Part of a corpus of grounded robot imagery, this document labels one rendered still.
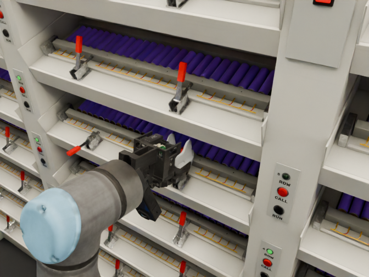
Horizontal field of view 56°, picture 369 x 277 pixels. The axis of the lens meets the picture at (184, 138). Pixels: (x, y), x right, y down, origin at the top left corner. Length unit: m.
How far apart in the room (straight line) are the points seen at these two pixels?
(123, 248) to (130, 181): 0.62
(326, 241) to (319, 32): 0.39
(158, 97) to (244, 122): 0.18
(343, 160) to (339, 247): 0.19
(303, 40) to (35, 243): 0.44
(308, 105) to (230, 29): 0.16
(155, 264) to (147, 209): 0.46
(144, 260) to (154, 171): 0.53
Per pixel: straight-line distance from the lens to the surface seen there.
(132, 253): 1.14
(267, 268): 0.77
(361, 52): 0.49
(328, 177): 0.58
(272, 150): 0.58
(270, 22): 0.52
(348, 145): 0.59
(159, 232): 0.94
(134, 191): 0.55
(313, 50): 0.49
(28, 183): 1.44
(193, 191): 0.76
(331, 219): 0.72
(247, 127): 0.61
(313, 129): 0.54
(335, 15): 0.47
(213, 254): 0.89
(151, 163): 0.61
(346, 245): 0.72
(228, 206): 0.73
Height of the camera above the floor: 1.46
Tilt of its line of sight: 34 degrees down
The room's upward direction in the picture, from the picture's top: straight up
